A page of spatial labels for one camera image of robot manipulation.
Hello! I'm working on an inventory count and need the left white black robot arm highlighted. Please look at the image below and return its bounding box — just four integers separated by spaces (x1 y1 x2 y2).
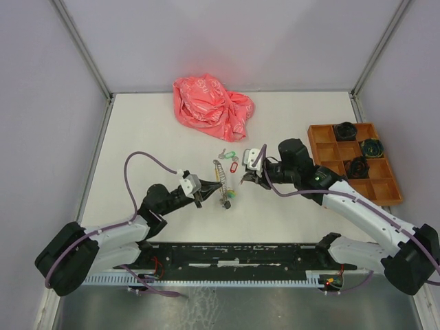
34 179 221 296

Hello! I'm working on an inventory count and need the wooden compartment tray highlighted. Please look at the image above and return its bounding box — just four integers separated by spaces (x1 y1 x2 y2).
307 122 403 206

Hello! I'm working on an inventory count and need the green tag key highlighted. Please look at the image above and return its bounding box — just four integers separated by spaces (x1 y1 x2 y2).
217 148 236 160

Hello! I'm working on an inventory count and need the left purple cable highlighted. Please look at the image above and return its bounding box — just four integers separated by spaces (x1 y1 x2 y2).
44 151 185 297

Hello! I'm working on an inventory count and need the green black coiled item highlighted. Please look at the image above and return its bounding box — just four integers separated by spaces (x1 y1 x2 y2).
360 138 384 159

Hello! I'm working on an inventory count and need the black coiled item lower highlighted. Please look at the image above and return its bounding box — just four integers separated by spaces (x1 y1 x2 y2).
344 156 369 179

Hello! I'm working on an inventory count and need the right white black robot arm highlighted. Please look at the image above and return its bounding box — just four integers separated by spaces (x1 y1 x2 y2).
242 138 439 296

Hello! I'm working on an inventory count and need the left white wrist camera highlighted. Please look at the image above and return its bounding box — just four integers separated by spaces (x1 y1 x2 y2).
177 169 201 199

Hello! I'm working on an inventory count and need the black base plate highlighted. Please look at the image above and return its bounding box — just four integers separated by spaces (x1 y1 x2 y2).
128 242 357 280

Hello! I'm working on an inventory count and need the red tag key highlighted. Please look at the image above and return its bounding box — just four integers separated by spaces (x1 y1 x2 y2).
230 156 239 173

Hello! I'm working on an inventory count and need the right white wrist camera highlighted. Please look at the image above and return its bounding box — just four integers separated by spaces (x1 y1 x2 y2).
242 148 263 172

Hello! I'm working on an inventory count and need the white slotted cable duct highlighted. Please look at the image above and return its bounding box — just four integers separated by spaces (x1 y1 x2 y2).
83 271 324 288

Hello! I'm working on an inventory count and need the black coiled item top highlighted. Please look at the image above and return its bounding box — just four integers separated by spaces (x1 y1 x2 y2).
333 122 358 142

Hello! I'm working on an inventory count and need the large metal keyring with keys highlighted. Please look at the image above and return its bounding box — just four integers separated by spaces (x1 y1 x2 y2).
212 159 237 210

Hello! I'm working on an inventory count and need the crumpled pink cloth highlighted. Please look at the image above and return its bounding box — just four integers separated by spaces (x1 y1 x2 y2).
173 74 255 142

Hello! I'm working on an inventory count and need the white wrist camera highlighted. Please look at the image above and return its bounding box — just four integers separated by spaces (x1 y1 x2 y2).
177 169 201 199
242 148 263 172

